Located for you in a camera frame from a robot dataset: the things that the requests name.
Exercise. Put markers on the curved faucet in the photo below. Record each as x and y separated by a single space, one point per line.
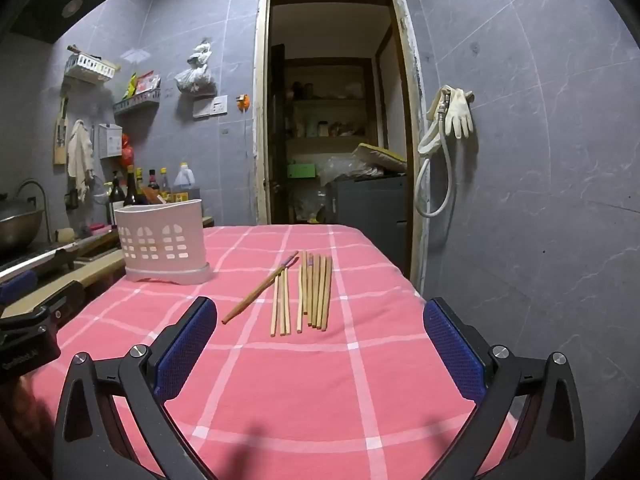
40 195

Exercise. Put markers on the wall socket panel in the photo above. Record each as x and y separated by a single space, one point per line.
210 106

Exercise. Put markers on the clear bottle yellow cap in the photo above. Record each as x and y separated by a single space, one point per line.
164 185

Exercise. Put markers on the row of wooden chopsticks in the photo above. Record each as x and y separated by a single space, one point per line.
310 295

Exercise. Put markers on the hanging white towel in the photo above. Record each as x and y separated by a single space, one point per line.
80 155

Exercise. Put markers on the grey cabinet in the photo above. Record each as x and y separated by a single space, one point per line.
370 210

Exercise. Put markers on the large oil jug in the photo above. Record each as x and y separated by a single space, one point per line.
185 182

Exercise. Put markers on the metal wok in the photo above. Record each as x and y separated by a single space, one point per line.
17 225

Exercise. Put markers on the wooden door frame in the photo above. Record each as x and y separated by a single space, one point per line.
261 110

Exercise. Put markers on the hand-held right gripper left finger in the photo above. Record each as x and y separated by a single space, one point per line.
185 350

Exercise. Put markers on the hanging clear plastic bags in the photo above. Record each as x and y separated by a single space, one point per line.
195 77

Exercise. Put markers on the green box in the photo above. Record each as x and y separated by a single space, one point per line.
302 170

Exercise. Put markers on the wooden storage shelf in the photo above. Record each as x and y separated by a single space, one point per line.
325 105

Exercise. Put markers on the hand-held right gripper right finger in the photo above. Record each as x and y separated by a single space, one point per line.
452 355

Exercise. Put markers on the dark bottle red cap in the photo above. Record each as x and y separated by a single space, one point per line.
152 182

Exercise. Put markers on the wooden knife holder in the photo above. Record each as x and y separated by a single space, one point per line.
60 135

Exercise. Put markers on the orange wall hook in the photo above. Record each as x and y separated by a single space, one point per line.
243 101

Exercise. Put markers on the crumpled clear plastic bag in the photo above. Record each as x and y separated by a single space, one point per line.
340 169

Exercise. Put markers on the dark bottle yellow label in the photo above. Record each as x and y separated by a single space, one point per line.
132 190

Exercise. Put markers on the dark bottle white label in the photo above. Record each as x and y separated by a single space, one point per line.
116 200

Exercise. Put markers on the flat cardboard box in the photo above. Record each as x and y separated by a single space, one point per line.
380 156

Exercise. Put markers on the pink plaid tablecloth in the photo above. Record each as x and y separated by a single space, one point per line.
300 385

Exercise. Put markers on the metal wall box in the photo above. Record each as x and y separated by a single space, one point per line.
109 141

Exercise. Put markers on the white wall basket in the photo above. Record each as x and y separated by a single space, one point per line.
90 66

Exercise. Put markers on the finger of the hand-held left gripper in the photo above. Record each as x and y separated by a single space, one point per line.
60 297
17 285

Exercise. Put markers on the wooden cutting board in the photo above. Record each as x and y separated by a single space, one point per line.
95 245

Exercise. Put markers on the yellow sponge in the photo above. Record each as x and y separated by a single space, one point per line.
64 235

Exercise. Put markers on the grey wall rack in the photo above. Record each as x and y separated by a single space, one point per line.
136 101

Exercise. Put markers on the pale pink utensil holder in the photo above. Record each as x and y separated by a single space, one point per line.
160 240

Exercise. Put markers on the white rubber gloves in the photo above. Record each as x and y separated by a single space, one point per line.
459 112

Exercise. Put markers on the red plastic bag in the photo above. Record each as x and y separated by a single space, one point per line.
127 150

